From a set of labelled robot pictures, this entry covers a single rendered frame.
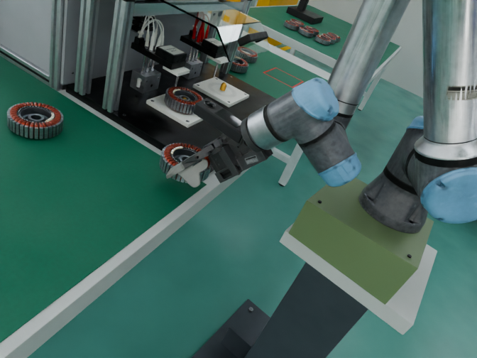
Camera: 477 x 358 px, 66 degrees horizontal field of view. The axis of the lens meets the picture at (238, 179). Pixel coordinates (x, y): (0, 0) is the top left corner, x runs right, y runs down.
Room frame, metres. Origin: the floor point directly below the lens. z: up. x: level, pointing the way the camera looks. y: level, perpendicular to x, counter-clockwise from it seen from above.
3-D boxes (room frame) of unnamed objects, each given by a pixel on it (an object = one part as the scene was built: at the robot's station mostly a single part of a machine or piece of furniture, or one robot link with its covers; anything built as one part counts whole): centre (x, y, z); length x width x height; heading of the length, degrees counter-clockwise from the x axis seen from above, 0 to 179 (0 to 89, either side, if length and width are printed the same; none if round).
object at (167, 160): (0.67, 0.12, 0.82); 0.11 x 0.11 x 0.04
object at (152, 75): (1.04, 0.38, 0.80); 0.07 x 0.05 x 0.06; 164
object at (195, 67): (1.27, 0.31, 0.80); 0.07 x 0.05 x 0.06; 164
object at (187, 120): (1.00, 0.24, 0.78); 0.15 x 0.15 x 0.01; 74
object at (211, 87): (1.23, 0.17, 0.78); 0.15 x 0.15 x 0.01; 74
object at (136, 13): (1.14, 0.30, 1.03); 0.62 x 0.01 x 0.03; 164
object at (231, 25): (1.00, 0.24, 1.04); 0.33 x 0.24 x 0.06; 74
